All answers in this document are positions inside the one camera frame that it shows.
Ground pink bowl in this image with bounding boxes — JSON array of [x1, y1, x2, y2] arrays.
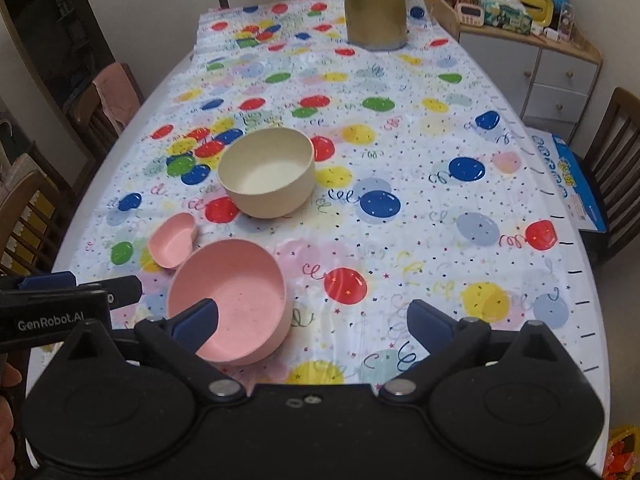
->
[[166, 239, 292, 367]]

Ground white kitchen timer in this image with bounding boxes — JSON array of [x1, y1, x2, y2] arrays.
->
[[455, 2, 484, 26]]

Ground blue printed box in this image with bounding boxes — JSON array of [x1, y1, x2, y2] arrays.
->
[[529, 129, 609, 234]]

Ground person's left hand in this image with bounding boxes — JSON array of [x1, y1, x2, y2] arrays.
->
[[0, 359, 24, 464]]

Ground dark bookshelf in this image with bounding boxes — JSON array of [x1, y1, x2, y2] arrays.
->
[[0, 0, 117, 128]]

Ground green tissue box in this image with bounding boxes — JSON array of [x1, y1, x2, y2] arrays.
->
[[482, 0, 532, 36]]

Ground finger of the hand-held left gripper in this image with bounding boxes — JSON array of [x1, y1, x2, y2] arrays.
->
[[0, 271, 77, 292], [75, 274, 144, 309]]

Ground clear acrylic stand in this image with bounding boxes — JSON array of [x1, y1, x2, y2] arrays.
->
[[556, 2, 576, 40]]

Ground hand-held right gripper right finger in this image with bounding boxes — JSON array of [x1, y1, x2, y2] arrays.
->
[[379, 299, 560, 403]]

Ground pink heart-shaped dish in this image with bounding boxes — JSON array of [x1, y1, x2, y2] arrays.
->
[[148, 212, 197, 269]]

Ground pink towel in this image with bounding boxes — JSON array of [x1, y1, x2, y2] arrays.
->
[[92, 62, 142, 132]]

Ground yellow container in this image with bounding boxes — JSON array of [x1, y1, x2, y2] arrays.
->
[[509, 0, 554, 24]]

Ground wooden chair with pink towel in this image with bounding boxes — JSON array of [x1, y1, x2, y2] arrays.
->
[[72, 62, 147, 166]]

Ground white drawer cabinet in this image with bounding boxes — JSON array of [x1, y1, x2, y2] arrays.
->
[[433, 0, 604, 137]]

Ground gold thermos jug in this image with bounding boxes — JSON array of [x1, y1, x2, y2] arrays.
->
[[342, 0, 409, 51]]

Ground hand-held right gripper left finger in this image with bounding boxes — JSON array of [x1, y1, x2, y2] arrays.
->
[[59, 298, 247, 402]]

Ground wooden slatted chair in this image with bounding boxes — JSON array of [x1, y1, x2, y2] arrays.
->
[[0, 157, 78, 278]]

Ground balloon print tablecloth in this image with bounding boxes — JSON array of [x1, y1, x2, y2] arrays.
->
[[32, 0, 601, 386]]

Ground cream bowl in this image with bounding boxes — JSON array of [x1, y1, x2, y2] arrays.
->
[[218, 127, 317, 219]]

